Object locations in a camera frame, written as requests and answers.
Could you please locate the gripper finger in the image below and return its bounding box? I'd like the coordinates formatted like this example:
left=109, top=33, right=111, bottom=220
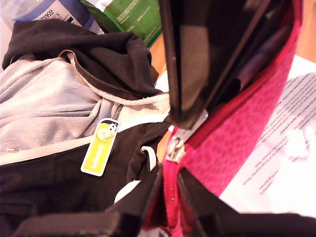
left=158, top=0, right=250, bottom=129
left=14, top=164, right=164, bottom=237
left=178, top=170, right=316, bottom=237
left=206, top=0, right=282, bottom=109

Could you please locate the printed paper sheet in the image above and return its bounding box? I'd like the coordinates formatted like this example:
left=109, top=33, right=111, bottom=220
left=218, top=55, right=316, bottom=219

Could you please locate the red zip pouch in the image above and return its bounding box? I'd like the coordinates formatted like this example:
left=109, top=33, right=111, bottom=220
left=142, top=0, right=304, bottom=237

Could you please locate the black grey hooded jacket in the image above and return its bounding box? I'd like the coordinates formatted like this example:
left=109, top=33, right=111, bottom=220
left=0, top=19, right=173, bottom=237

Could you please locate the small LeRobot sticker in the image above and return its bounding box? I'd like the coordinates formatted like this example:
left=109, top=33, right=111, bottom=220
left=80, top=118, right=121, bottom=177

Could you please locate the silver green pet food bag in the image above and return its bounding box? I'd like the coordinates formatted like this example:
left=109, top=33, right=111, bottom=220
left=79, top=0, right=163, bottom=49

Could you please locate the purple pen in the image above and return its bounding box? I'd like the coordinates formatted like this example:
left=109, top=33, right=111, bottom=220
left=234, top=23, right=293, bottom=89

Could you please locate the large clear water bottle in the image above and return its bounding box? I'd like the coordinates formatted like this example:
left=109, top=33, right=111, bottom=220
left=0, top=0, right=103, bottom=35

